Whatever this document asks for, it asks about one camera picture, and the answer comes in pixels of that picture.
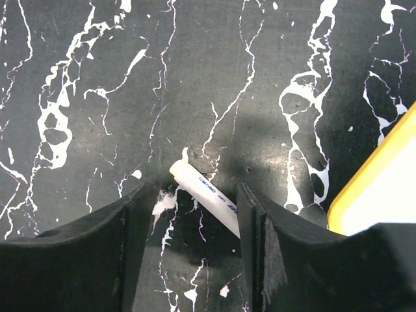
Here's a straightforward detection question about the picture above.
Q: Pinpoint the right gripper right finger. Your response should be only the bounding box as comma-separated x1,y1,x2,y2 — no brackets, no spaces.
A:
237,183,415,311

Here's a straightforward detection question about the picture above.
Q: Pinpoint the white pen peach cap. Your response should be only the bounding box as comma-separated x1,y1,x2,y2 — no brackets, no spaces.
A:
169,160,241,239

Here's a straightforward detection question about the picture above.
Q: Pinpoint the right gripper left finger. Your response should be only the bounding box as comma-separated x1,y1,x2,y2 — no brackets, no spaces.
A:
1,183,156,311

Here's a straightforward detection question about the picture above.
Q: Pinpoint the yellow framed whiteboard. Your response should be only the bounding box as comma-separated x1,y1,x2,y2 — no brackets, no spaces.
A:
328,105,415,236

